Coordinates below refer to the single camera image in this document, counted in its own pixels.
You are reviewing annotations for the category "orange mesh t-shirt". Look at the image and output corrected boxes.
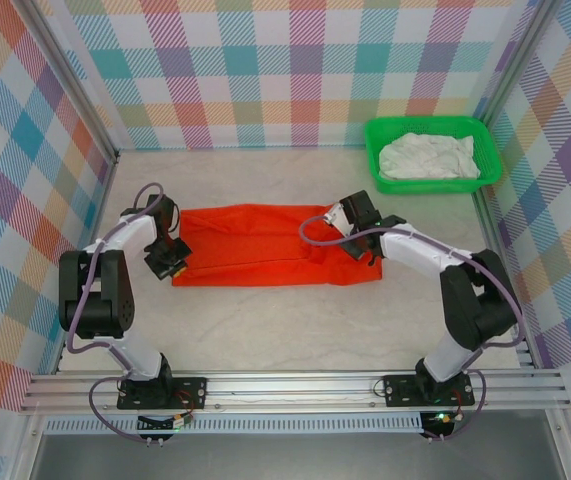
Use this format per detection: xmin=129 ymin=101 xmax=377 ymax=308
xmin=171 ymin=202 xmax=384 ymax=289

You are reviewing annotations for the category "green plastic basket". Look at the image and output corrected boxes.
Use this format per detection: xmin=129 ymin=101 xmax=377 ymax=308
xmin=363 ymin=115 xmax=504 ymax=196

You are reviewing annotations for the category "white crumpled t-shirt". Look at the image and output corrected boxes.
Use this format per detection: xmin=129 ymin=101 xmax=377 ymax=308
xmin=377 ymin=132 xmax=481 ymax=181

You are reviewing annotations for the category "grey metal shelf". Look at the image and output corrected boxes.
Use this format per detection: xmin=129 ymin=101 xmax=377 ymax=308
xmin=14 ymin=414 xmax=571 ymax=480

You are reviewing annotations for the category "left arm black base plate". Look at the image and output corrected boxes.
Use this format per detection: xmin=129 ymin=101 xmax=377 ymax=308
xmin=116 ymin=375 xmax=210 ymax=412

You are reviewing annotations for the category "aluminium mounting rail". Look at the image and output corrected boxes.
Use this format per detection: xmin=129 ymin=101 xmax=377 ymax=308
xmin=18 ymin=369 xmax=571 ymax=415

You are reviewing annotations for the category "aluminium frame post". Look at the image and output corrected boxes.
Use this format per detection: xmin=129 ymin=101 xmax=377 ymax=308
xmin=18 ymin=0 xmax=121 ymax=166
xmin=477 ymin=0 xmax=564 ymax=131

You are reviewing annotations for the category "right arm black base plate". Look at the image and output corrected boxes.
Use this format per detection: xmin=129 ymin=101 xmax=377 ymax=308
xmin=382 ymin=373 xmax=476 ymax=409

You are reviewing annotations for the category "white slotted cable duct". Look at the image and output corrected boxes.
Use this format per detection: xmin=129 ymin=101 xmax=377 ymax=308
xmin=43 ymin=412 xmax=425 ymax=436

